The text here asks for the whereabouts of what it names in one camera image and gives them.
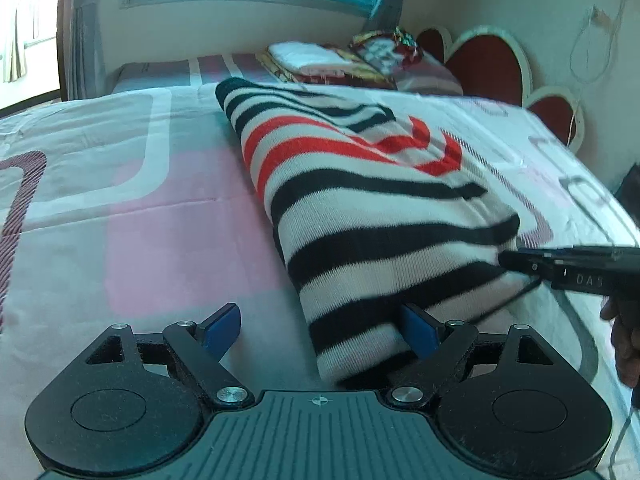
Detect red heart-shaped headboard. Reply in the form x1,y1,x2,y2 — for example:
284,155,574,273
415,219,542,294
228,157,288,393
415,25,586,150

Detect person's right hand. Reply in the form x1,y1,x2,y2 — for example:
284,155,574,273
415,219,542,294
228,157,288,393
600,294,640,389

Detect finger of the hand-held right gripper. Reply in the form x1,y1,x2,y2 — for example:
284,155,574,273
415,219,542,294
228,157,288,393
497,246,568,279

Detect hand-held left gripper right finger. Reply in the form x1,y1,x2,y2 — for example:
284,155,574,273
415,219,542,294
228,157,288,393
387,302,554,407

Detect pink and white pillow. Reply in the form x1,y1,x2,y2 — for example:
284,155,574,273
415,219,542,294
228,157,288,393
395,61,464,97

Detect striped knit sweater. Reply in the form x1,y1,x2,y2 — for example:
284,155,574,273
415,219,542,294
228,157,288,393
215,78,522,392

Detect pink and white bedsheet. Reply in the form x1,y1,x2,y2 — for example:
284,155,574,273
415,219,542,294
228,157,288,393
0,51,640,480

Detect white wall cable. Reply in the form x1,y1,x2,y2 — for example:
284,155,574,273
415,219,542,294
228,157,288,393
567,0,632,147

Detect grey curtain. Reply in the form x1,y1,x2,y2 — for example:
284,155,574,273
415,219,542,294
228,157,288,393
56,0,107,102

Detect yellow and red folded blanket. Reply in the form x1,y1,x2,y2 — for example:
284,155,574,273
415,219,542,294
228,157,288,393
256,49,398,92

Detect white folded towel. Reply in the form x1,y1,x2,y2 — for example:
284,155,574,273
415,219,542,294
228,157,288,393
267,41,353,75

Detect colourful printed pillow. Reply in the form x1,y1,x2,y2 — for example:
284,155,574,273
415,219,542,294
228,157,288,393
349,26,427,80

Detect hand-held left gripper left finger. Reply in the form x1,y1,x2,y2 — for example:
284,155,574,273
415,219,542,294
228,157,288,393
85,302,255,409

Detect dark object beside bed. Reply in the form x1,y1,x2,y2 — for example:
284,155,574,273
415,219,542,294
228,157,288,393
616,160,640,202

